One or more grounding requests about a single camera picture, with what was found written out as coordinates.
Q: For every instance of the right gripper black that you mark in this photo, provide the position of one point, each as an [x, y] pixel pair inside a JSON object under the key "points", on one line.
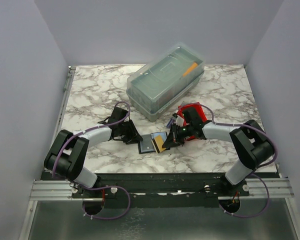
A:
{"points": [[173, 137]]}

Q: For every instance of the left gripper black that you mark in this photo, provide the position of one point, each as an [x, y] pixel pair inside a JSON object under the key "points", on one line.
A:
{"points": [[130, 139]]}

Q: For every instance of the gold magnetic stripe card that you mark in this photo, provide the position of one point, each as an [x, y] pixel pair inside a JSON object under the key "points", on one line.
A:
{"points": [[157, 143]]}

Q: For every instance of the black card holder wallet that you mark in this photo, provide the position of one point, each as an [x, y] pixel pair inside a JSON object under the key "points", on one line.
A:
{"points": [[164, 135]]}

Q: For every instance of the red plastic bin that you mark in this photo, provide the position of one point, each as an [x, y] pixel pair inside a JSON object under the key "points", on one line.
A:
{"points": [[190, 112]]}

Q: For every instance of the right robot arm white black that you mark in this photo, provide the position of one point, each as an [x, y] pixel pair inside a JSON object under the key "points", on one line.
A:
{"points": [[252, 145]]}

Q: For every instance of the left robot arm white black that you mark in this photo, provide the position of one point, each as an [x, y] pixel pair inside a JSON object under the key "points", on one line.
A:
{"points": [[67, 153]]}

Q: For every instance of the blue red screwdriver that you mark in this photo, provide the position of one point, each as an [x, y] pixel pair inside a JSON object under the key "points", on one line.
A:
{"points": [[171, 121]]}

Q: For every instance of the clear plastic storage box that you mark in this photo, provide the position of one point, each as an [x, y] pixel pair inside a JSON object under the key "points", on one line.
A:
{"points": [[159, 84]]}

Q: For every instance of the orange tool inside box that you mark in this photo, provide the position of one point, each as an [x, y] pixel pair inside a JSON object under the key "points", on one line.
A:
{"points": [[190, 69]]}

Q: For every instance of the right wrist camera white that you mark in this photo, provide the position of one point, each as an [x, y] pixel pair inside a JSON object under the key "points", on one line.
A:
{"points": [[179, 121]]}

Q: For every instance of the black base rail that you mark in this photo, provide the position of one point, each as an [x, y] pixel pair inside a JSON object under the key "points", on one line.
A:
{"points": [[160, 190]]}

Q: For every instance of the aluminium frame rail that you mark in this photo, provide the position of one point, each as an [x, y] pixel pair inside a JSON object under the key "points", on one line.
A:
{"points": [[50, 190]]}

